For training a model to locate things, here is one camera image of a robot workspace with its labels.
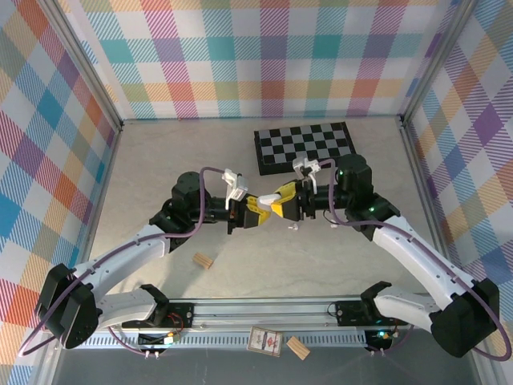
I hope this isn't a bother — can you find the black grey folding chessboard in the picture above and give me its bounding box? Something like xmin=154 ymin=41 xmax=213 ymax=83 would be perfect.
xmin=253 ymin=120 xmax=357 ymax=176

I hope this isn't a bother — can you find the wooden block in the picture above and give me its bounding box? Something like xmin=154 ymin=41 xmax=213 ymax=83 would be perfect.
xmin=285 ymin=335 xmax=312 ymax=361
xmin=192 ymin=251 xmax=216 ymax=270

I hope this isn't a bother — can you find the playing card box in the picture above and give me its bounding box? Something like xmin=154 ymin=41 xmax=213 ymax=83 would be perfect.
xmin=248 ymin=326 xmax=284 ymax=358

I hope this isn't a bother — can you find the black left controller box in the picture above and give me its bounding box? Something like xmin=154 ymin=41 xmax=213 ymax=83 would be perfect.
xmin=137 ymin=331 xmax=180 ymax=351

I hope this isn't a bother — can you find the black controller box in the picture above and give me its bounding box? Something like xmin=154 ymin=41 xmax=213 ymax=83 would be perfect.
xmin=137 ymin=331 xmax=180 ymax=351
xmin=365 ymin=329 xmax=393 ymax=351

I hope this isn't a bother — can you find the black right controller box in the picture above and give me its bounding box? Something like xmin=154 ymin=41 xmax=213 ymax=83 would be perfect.
xmin=365 ymin=329 xmax=393 ymax=351

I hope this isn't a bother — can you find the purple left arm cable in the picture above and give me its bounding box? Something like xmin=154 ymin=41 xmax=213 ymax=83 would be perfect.
xmin=18 ymin=167 xmax=225 ymax=358

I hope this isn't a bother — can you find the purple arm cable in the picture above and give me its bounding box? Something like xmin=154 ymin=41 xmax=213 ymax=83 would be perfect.
xmin=18 ymin=167 xmax=225 ymax=358
xmin=319 ymin=158 xmax=512 ymax=362

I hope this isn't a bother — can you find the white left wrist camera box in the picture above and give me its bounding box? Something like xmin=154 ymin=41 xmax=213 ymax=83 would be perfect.
xmin=221 ymin=167 xmax=248 ymax=210

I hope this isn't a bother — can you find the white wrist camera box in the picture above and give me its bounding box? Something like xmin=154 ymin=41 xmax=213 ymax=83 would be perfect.
xmin=221 ymin=167 xmax=248 ymax=210
xmin=291 ymin=157 xmax=321 ymax=192

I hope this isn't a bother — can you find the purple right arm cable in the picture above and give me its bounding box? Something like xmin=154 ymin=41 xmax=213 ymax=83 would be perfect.
xmin=319 ymin=158 xmax=512 ymax=362

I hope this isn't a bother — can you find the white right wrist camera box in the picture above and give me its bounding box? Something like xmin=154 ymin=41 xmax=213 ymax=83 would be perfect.
xmin=291 ymin=157 xmax=321 ymax=192

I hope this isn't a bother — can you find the aluminium side rail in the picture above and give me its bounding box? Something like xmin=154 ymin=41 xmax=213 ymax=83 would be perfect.
xmin=396 ymin=115 xmax=460 ymax=297
xmin=75 ymin=124 xmax=123 ymax=300

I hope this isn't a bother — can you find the aluminium frame rail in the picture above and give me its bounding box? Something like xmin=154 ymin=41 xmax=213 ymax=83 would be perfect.
xmin=42 ymin=295 xmax=487 ymax=334

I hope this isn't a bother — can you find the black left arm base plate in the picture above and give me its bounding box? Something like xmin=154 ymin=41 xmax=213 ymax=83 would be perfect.
xmin=158 ymin=302 xmax=196 ymax=329

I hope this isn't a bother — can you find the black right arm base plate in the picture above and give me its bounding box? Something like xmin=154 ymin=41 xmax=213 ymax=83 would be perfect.
xmin=334 ymin=299 xmax=410 ymax=327

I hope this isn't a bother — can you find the grey slotted cable duct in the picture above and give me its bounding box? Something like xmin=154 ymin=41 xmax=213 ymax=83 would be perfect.
xmin=86 ymin=334 xmax=372 ymax=351

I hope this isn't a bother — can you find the aluminium frame post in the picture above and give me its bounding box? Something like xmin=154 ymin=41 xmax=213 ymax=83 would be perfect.
xmin=42 ymin=0 xmax=124 ymax=134
xmin=398 ymin=0 xmax=482 ymax=128

